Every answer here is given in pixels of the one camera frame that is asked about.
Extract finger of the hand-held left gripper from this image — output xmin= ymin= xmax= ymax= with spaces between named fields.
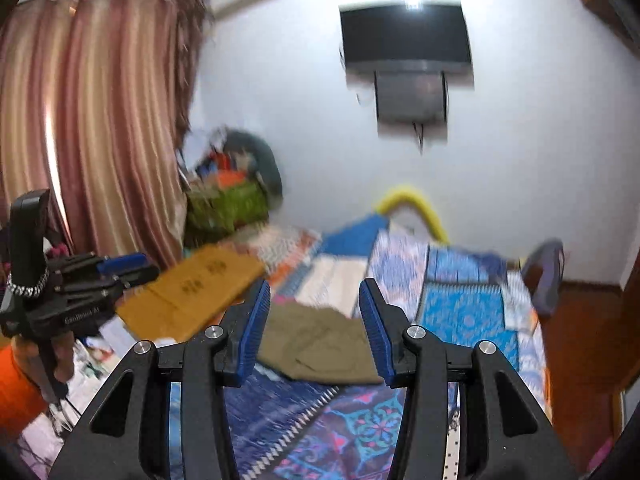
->
xmin=107 ymin=266 xmax=162 ymax=291
xmin=97 ymin=254 xmax=151 ymax=276

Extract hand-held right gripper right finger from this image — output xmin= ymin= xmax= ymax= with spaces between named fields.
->
xmin=359 ymin=278 xmax=568 ymax=480

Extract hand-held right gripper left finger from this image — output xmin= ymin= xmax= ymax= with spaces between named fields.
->
xmin=50 ymin=279 xmax=272 ymax=480

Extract olive green pants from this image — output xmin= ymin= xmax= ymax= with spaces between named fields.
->
xmin=256 ymin=305 xmax=386 ymax=386

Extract person's left forearm orange sleeve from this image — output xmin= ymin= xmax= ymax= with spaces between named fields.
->
xmin=0 ymin=345 xmax=56 ymax=443

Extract person's left hand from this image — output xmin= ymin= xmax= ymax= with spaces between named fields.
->
xmin=12 ymin=332 xmax=76 ymax=401

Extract wooden board with flower cutouts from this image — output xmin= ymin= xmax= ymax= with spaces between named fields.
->
xmin=116 ymin=244 xmax=266 ymax=343

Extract orange patterned bedsheet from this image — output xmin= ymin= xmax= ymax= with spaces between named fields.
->
xmin=250 ymin=227 xmax=326 ymax=286

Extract blue patchwork blanket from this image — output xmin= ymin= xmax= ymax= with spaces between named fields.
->
xmin=170 ymin=215 xmax=551 ymax=480

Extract green patterned bag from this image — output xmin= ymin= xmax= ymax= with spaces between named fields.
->
xmin=185 ymin=180 xmax=271 ymax=241

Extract yellow foam tube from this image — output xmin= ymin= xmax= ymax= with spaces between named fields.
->
xmin=375 ymin=187 xmax=448 ymax=243

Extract pink striped curtain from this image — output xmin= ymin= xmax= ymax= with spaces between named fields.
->
xmin=0 ymin=0 xmax=211 ymax=271

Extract grey cushion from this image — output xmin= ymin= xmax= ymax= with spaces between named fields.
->
xmin=227 ymin=130 xmax=283 ymax=201

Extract dark purple cushion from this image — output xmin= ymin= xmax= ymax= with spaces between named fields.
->
xmin=522 ymin=240 xmax=566 ymax=316

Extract black and white braided cord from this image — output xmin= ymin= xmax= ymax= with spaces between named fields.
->
xmin=6 ymin=266 xmax=51 ymax=303

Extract white dotted strap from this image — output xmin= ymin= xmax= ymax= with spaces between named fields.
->
xmin=442 ymin=407 xmax=461 ymax=480

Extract wall-mounted black television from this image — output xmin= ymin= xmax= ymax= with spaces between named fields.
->
xmin=339 ymin=1 xmax=473 ymax=73

